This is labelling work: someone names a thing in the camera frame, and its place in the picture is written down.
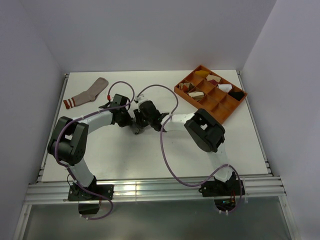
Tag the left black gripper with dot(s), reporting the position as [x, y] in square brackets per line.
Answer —
[127, 122]

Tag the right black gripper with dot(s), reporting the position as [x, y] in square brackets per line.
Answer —
[138, 114]

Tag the grey sock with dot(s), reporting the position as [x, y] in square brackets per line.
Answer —
[136, 130]

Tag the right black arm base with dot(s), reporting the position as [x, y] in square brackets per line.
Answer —
[229, 190]

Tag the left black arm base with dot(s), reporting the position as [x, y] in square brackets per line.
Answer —
[90, 200]

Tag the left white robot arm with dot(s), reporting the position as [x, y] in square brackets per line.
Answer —
[68, 141]

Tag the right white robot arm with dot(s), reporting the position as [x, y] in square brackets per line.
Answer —
[207, 133]

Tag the beige sock with red stripes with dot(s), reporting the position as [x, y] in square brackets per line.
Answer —
[87, 96]

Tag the brown patterned rolled sock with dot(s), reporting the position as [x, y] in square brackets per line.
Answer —
[186, 86]

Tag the beige brown rolled sock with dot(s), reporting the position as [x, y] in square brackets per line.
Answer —
[196, 95]

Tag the orange compartment tray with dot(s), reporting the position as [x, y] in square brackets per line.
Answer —
[218, 103]

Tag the yellow rolled sock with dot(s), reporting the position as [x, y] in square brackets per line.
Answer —
[202, 73]

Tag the red beige rolled sock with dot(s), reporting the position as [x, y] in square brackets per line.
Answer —
[214, 79]

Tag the white rolled sock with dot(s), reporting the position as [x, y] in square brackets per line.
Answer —
[225, 87]

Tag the black rolled sock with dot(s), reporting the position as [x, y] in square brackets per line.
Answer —
[238, 95]

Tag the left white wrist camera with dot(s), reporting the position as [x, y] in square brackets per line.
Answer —
[110, 98]

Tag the aluminium frame rail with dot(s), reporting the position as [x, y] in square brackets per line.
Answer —
[50, 193]

